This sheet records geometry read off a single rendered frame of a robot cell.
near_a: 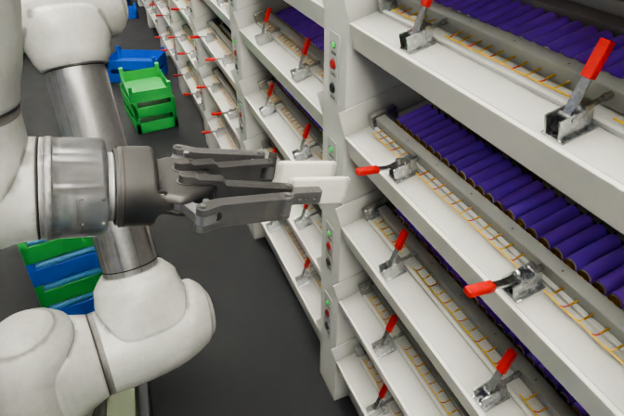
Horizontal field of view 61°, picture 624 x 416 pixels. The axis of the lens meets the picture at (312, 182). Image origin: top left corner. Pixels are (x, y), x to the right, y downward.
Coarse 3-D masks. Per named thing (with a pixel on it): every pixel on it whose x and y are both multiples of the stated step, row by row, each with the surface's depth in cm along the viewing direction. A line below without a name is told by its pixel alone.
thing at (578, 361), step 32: (384, 96) 92; (416, 96) 94; (352, 128) 92; (352, 160) 95; (384, 160) 85; (512, 160) 77; (384, 192) 85; (416, 192) 77; (416, 224) 77; (448, 224) 71; (448, 256) 70; (480, 256) 65; (512, 256) 64; (544, 288) 59; (512, 320) 60; (544, 320) 56; (544, 352) 56; (576, 352) 53; (608, 352) 52; (576, 384) 52; (608, 384) 50
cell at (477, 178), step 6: (498, 162) 75; (504, 162) 74; (510, 162) 74; (492, 168) 74; (498, 168) 74; (504, 168) 74; (480, 174) 74; (486, 174) 74; (492, 174) 74; (498, 174) 74; (474, 180) 73; (480, 180) 73; (474, 186) 74
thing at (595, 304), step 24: (384, 120) 89; (384, 144) 87; (408, 144) 83; (432, 168) 77; (456, 192) 73; (480, 216) 69; (504, 216) 66; (528, 240) 62; (552, 264) 59; (576, 288) 56; (600, 312) 53
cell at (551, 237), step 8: (584, 216) 63; (568, 224) 63; (576, 224) 63; (584, 224) 63; (592, 224) 63; (552, 232) 63; (560, 232) 62; (568, 232) 62; (576, 232) 63; (552, 240) 62; (560, 240) 62
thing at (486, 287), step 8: (488, 280) 58; (496, 280) 58; (504, 280) 58; (512, 280) 58; (520, 280) 58; (464, 288) 57; (472, 288) 56; (480, 288) 57; (488, 288) 57; (496, 288) 57; (472, 296) 56
